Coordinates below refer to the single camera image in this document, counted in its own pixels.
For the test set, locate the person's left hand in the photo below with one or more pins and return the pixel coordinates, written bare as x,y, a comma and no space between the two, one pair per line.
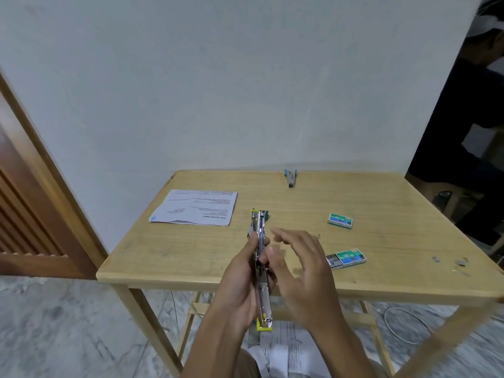
236,287

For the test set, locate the person's right hand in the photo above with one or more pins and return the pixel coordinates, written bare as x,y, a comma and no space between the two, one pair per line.
307,279

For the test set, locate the person's left thumb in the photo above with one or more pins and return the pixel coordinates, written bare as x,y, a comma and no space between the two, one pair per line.
264,244

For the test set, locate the person's right thumb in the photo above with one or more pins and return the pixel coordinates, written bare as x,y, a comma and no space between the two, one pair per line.
277,261

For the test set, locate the yellow-green metal stapler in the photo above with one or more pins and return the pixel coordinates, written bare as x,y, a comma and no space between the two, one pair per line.
260,228

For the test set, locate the person's left forearm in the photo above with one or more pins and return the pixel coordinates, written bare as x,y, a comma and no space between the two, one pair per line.
208,346

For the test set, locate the person's right forearm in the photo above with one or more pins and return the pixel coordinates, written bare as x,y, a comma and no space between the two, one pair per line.
342,350

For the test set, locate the teal stapler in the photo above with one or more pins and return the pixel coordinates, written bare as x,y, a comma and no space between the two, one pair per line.
266,215

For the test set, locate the open green staple box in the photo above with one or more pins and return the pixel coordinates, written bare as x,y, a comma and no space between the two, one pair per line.
347,258

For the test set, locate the blue stapler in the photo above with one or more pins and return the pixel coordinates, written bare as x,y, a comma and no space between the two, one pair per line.
291,178

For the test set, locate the closed green staple box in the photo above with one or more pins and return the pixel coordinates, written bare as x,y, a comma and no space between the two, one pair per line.
340,220

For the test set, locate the printed white paper sheet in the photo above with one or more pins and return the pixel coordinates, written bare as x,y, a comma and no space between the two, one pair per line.
197,206

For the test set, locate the light wooden table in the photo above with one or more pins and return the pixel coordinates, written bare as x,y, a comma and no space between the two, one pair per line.
177,247

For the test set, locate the crumpled printed papers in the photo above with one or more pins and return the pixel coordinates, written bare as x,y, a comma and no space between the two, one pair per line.
287,350

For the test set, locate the person's tan shorts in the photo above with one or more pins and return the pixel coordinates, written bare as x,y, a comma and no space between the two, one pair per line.
250,366

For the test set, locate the dark cup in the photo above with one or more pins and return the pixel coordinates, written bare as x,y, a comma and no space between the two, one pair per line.
443,198

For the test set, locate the scattered loose staples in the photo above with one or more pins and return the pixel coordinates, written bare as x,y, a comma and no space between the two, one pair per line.
458,263

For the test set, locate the brown wooden door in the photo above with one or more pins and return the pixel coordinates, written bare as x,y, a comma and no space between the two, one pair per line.
23,216

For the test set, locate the white headband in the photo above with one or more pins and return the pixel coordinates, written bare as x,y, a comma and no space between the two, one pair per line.
490,21

